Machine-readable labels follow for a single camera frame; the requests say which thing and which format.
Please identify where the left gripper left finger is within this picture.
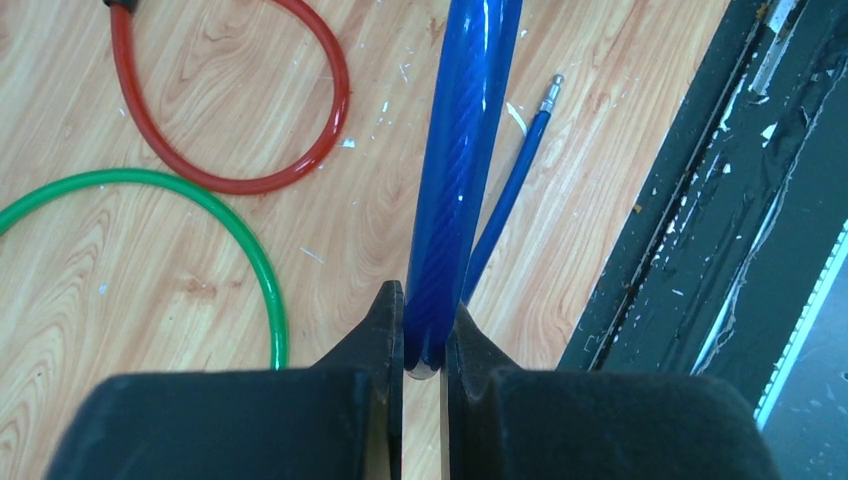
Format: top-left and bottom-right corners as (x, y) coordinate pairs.
(46, 281), (403, 479)

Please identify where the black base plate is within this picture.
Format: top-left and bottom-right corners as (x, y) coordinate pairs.
(559, 1), (847, 426)

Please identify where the blue cable lock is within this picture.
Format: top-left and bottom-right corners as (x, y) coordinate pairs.
(403, 1), (563, 379)

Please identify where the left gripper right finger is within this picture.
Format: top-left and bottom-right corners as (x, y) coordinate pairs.
(445, 308), (779, 479)

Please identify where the red cable lock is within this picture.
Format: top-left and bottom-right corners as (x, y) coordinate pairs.
(102, 0), (351, 197)

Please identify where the green cable lock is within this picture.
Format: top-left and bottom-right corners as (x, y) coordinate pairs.
(1, 168), (290, 370)

